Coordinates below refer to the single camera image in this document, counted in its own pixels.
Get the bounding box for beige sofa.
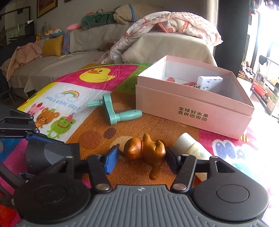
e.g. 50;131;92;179
1;12;221;93

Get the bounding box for yellow cushion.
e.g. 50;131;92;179
42;35;63;57

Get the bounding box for small white box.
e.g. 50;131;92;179
197;76;223;93

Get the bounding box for black hair dryer nozzle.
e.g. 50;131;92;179
25;140;81;175

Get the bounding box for cream lotion tube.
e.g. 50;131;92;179
173;132;213;182

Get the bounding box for colourful cartoon play mat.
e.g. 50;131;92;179
0;62;279;227

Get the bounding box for beige pillow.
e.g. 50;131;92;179
113;3;166;25

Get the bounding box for brown wooden animal figure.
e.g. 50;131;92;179
123;133;166;180

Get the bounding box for peach blanket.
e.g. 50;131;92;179
6;43;43;81

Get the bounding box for pink cardboard box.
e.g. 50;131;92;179
136;55;254;139

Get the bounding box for floral pink white blanket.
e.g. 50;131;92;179
100;11;223;64

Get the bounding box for green plush pillow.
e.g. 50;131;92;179
80;12;116;29

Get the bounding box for metal balcony rack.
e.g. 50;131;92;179
251;55;278;120

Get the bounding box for pink plush toy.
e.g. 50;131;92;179
67;23;82;31

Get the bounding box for teal crank handle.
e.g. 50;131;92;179
87;93;143;125

